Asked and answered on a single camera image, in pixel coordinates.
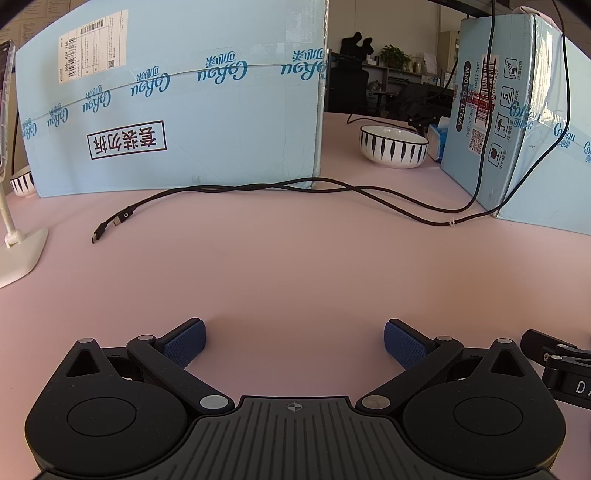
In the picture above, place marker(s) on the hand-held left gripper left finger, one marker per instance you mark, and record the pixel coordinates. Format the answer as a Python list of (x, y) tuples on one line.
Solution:
[(187, 344)]

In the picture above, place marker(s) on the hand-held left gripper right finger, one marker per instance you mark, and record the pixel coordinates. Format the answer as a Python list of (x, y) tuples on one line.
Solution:
[(404, 344)]

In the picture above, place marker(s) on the white phone stand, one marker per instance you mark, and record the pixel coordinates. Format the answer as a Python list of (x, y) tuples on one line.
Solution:
[(18, 258)]

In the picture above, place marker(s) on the light blue cardboard box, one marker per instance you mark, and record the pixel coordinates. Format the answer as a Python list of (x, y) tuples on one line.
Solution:
[(568, 184)]

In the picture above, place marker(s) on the large striped white bowl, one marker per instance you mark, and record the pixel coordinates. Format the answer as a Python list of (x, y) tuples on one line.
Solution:
[(392, 154)]

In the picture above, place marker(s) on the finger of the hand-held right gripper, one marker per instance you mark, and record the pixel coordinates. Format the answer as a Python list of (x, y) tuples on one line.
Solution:
[(535, 344)]

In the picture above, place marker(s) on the blue tissue pack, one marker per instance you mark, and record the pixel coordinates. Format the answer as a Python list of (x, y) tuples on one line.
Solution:
[(437, 138)]

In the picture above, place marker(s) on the grey office desk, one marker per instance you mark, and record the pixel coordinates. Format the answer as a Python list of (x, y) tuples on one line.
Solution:
[(401, 76)]

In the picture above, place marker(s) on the black office chair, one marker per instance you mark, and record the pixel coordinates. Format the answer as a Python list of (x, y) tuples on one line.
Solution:
[(415, 99), (346, 78)]

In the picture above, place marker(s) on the green potted plant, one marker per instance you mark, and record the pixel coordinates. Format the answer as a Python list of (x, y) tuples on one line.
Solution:
[(395, 57)]

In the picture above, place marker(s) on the dark grey beam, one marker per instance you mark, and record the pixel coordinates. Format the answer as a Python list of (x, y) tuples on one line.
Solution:
[(461, 7)]

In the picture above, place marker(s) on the white office cabinet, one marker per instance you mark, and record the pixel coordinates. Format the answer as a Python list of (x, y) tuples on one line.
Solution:
[(450, 50)]

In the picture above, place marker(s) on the small striped white bowl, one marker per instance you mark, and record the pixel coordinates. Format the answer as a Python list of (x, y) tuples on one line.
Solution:
[(22, 184)]

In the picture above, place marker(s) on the blue box with red-framed print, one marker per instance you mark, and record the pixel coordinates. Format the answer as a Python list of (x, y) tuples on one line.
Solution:
[(207, 129)]

